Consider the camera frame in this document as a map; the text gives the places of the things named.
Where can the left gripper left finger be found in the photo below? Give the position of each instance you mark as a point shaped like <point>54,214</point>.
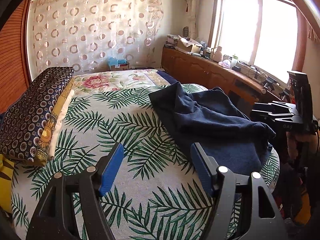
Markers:
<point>55,214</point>

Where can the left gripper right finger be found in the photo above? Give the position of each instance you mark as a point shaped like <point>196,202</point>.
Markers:
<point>259,216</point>

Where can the navy blue t-shirt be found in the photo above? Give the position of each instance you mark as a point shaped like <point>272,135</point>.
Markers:
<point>209,118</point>

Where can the person's right hand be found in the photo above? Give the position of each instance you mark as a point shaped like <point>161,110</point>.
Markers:
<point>294,139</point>

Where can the yellow plush toy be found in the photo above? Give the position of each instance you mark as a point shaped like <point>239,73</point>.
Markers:
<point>6,175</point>

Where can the pink bottle on sideboard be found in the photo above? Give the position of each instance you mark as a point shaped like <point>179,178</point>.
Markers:
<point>218,56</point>

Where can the dark circle-patterned pillow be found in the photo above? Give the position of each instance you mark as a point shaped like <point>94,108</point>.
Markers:
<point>30,114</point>

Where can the long wooden sideboard cabinet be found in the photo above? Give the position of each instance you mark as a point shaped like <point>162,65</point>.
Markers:
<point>242,91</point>

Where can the floral and palm-leaf bedspread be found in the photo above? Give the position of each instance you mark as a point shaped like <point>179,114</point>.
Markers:
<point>156,193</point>

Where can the open cardboard box on sideboard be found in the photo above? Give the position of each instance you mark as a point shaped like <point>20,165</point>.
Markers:
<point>189,45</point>

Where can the navy blue blanket under bedspread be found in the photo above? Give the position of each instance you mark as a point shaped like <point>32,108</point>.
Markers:
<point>171,80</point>

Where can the wooden wardrobe with slats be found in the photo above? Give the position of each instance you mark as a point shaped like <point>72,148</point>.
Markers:
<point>14,67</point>

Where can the cardboard box with blue tissue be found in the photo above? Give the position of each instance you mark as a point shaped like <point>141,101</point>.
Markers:
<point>117,64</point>

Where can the circle-patterned sheer curtain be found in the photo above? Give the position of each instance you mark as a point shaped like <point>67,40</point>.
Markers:
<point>85,34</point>

